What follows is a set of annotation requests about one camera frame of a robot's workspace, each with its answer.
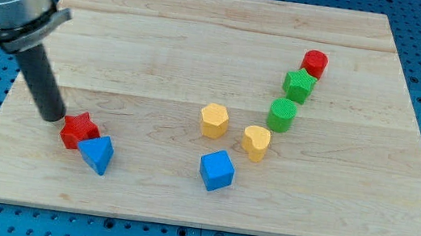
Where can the blue triangle block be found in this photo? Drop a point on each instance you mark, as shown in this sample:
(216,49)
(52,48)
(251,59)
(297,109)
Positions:
(97,153)

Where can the green cylinder block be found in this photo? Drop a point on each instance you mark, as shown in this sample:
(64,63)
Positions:
(281,115)

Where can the yellow heart block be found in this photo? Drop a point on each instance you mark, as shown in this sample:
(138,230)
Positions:
(255,142)

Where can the red star block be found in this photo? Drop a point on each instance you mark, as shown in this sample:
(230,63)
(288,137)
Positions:
(78,128)

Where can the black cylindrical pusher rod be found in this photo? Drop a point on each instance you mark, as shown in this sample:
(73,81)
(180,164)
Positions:
(38,74)

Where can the light wooden board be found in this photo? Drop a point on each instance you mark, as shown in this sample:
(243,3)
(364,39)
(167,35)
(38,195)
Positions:
(350,165)

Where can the green star block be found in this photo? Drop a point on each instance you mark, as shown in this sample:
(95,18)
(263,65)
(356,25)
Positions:
(298,85)

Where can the yellow hexagon block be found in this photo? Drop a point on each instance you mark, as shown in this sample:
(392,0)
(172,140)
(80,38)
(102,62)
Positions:
(214,120)

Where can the red cylinder block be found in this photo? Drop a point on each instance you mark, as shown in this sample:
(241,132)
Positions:
(314,62)

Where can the blue cube block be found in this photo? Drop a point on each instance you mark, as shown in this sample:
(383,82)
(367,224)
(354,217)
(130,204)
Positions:
(216,170)

